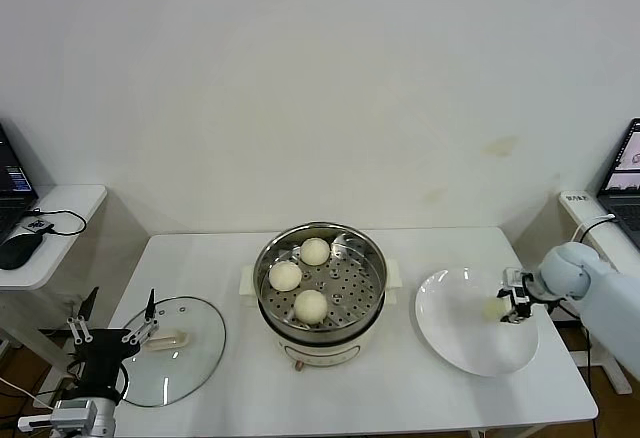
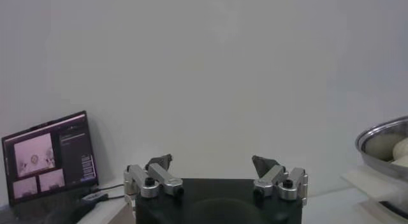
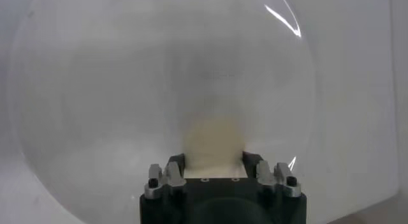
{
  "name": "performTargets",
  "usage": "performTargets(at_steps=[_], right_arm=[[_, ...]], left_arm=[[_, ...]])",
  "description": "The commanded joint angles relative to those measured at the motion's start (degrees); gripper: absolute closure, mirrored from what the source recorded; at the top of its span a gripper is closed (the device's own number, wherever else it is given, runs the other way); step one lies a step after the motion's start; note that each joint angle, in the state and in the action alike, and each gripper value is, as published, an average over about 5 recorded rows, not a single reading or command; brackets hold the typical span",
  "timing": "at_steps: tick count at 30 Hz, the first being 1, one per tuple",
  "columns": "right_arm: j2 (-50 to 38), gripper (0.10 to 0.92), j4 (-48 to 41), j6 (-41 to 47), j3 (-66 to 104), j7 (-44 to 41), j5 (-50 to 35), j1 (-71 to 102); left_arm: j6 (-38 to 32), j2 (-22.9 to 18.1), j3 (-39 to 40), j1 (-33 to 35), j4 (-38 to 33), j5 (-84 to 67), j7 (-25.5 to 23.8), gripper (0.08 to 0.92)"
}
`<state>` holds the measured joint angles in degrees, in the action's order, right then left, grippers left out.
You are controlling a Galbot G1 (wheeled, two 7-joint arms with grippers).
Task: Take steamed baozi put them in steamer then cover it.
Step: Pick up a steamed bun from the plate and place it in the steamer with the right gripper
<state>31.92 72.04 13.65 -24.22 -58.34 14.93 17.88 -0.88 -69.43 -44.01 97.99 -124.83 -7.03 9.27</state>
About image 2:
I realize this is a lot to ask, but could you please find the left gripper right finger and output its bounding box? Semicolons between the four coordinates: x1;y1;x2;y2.
251;154;309;202

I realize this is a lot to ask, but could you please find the black computer mouse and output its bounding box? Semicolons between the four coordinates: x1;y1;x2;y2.
47;198;96;224

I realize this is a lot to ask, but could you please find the white electric cooker pot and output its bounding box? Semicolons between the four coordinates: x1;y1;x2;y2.
340;165;408;224

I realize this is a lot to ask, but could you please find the small grey usb adapter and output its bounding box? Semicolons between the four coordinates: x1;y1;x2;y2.
81;192;109;203

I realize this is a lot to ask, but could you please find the stainless steel steamer basket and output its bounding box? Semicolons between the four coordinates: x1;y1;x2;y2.
355;116;408;181

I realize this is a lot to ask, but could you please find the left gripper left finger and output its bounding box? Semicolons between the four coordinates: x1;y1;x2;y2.
123;153;185;199

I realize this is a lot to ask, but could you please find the thin black adapter cable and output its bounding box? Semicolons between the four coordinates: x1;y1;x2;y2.
91;183;127;201

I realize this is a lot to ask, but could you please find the black laptop with pink windows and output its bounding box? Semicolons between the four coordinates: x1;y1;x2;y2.
0;110;99;224

